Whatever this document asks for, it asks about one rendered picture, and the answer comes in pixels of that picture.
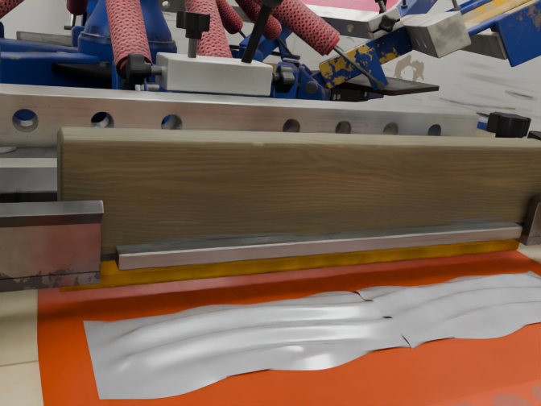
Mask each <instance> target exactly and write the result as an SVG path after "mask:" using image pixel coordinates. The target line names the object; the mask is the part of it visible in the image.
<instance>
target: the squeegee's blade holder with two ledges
mask: <svg viewBox="0 0 541 406"><path fill-rule="evenodd" d="M521 233H522V226H520V225H518V224H516V223H514V222H488V223H475V224H462V225H449V226H424V227H410V228H397V229H384V230H359V231H345V232H332V233H318V234H293V235H280V236H267V237H254V238H228V239H215V240H202V241H189V242H164V243H150V244H137V245H124V246H116V251H115V262H116V264H117V267H118V270H122V271H124V270H134V269H144V268H154V267H174V266H183V265H194V264H204V263H223V262H234V261H244V260H254V259H273V258H284V257H294V256H305V255H324V254H334V253H344V252H354V251H374V250H384V249H394V248H404V247H424V246H434V245H444V244H454V243H465V242H484V241H494V240H504V239H515V238H520V236H521Z"/></svg>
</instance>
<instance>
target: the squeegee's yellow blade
mask: <svg viewBox="0 0 541 406"><path fill-rule="evenodd" d="M513 241H516V240H514V239H504V240H494V241H484V242H465V243H454V244H444V245H434V246H414V247H404V248H394V249H384V250H374V251H354V252H344V253H334V254H324V255H305V256H294V257H284V258H273V259H254V260H244V261H234V262H223V263H204V264H194V265H183V266H174V267H154V268H144V269H134V270H124V271H122V270H118V267H117V264H116V262H115V261H104V262H101V270H100V273H101V276H104V275H114V274H124V273H134V272H144V271H162V270H172V269H183V268H193V267H211V266H221V265H231V264H241V263H260V262H270V261H279V260H289V259H308V258H319V257H329V256H338V255H357V254H367V253H377V252H387V251H405V250H415V249H425V248H435V247H454V246H464V245H474V244H484V243H494V242H513Z"/></svg>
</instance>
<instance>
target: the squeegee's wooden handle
mask: <svg viewBox="0 0 541 406"><path fill-rule="evenodd" d="M540 192H541V141H540V140H537V139H520V138H487V137H455V136H422V135H358V134H325V133H293V132H261V131H227V130H164V129H131V128H99V127H66V126H62V127H61V128H60V129H59V131H58V132H57V201H103V208H104V213H103V217H102V220H101V262H104V261H115V251H116V246H124V245H137V244H150V243H164V242H189V241H202V240H215V239H228V238H254V237H267V236H280V235H293V234H318V233H332V232H345V231H359V230H384V229H397V228H410V227H424V226H449V225H462V224H475V223H488V222H514V223H516V224H518V225H520V226H522V228H523V226H524V223H525V220H526V217H527V212H528V209H529V206H530V203H531V198H532V197H533V196H534V195H536V194H537V193H540Z"/></svg>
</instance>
